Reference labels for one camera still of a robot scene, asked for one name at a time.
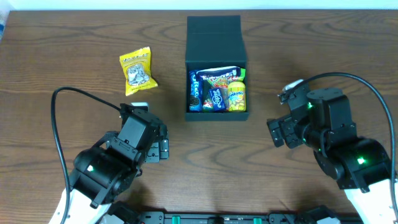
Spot yellow round gum container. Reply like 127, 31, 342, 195
227, 82, 246, 112

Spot blue Oreo cookie pack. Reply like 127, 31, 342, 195
189, 70, 203, 113

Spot yellow sunflower seed bag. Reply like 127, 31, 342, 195
119, 47, 158, 96

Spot blue Eclipse mint pack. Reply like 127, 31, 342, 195
209, 88, 226, 111

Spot Haribo gummy candy bag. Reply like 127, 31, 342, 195
202, 68, 246, 113

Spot Dairy Milk chocolate bar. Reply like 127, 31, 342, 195
196, 66, 242, 80

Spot dark green box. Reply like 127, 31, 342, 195
185, 16, 249, 121

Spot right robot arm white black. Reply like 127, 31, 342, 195
267, 114, 397, 223

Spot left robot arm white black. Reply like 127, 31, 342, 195
50, 124, 169, 223

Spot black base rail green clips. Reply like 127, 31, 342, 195
108, 205, 361, 224

